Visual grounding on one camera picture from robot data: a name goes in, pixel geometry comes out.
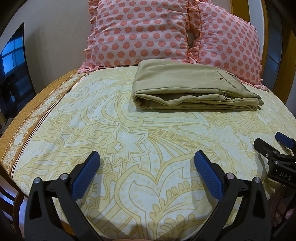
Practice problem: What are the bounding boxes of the wooden bed frame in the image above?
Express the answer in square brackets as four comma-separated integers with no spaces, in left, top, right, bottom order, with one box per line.
[1,167,78,240]

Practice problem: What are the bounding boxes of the khaki beige pants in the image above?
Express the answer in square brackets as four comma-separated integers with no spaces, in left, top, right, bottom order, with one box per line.
[132,59,264,111]

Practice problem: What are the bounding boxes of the dark window with blue panes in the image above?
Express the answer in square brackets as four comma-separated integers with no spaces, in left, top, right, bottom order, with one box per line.
[1,23,36,119]

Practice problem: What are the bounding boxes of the yellow framed wall niche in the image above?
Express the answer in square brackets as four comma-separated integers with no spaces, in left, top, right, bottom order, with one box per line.
[230,1,295,103]

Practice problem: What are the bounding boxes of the right pink polka-dot pillow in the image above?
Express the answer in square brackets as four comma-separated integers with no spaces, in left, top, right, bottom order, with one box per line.
[188,1,268,90]

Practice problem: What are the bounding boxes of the yellow patterned bed sheet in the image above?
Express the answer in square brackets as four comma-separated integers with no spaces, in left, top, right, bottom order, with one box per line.
[1,66,295,240]

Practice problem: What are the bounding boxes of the left pink polka-dot pillow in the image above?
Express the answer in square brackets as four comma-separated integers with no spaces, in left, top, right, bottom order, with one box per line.
[78,0,194,73]

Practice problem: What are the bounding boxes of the pink polka-dot pillow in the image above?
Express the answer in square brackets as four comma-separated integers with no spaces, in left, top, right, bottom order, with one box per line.
[188,1,268,90]
[78,0,194,73]

